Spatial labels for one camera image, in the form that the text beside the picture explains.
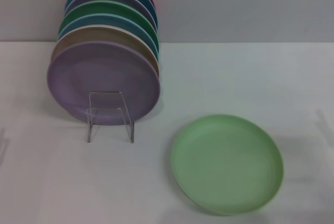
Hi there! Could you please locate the dark green plate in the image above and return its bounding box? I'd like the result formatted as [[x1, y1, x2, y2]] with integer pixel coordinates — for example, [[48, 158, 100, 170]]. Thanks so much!
[[58, 0, 160, 50]]

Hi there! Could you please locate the light green plate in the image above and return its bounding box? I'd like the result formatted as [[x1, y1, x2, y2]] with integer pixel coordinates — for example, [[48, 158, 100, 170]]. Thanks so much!
[[170, 113, 285, 216]]

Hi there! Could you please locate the wire plate rack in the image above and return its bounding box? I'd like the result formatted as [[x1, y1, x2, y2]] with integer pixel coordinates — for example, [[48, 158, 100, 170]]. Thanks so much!
[[87, 91, 135, 144]]

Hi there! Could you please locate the light blue plate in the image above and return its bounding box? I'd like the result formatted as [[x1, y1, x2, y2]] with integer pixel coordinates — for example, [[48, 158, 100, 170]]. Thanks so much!
[[57, 13, 160, 55]]

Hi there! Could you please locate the purple plate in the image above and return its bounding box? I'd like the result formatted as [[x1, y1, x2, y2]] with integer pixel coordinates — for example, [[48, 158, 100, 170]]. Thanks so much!
[[46, 40, 161, 126]]

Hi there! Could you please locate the beige plate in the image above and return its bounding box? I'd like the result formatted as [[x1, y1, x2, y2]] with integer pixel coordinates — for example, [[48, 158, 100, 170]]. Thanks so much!
[[50, 25, 160, 79]]

